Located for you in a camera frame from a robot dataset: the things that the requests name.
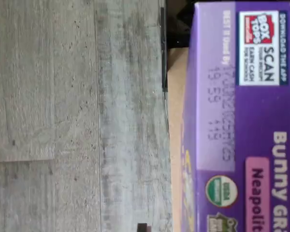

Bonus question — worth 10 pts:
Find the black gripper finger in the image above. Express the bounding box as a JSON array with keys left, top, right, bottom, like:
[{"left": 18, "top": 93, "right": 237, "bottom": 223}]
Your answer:
[{"left": 137, "top": 222, "right": 153, "bottom": 232}]

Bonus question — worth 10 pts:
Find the purple box pink patch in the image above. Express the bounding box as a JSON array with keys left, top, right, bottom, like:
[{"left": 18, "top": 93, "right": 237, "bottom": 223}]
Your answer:
[{"left": 180, "top": 0, "right": 290, "bottom": 232}]

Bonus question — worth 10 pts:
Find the wooden shelf board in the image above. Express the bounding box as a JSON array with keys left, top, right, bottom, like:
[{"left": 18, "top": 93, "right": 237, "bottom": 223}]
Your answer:
[{"left": 166, "top": 47, "right": 197, "bottom": 232}]

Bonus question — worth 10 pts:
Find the black metal shelf rack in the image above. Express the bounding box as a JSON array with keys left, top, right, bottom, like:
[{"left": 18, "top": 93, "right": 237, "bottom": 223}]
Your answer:
[{"left": 159, "top": 0, "right": 197, "bottom": 93}]

